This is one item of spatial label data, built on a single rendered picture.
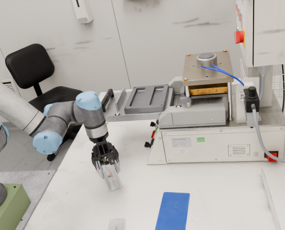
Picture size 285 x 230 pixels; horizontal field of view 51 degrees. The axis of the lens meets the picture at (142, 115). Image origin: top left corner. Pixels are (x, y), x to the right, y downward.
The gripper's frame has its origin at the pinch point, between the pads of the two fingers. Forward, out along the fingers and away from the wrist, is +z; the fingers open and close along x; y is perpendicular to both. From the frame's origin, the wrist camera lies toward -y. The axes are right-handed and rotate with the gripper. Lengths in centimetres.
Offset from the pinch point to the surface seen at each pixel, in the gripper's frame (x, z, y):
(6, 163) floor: -83, 82, -166
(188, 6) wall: 107, -22, -139
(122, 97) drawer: 15.7, -17.6, -23.9
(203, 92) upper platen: 41.6, -22.9, 2.7
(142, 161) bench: 15.3, 6.5, -7.4
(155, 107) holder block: 25.1, -17.4, -6.7
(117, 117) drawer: 10.1, -14.6, -14.0
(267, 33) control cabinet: 57, -44, 18
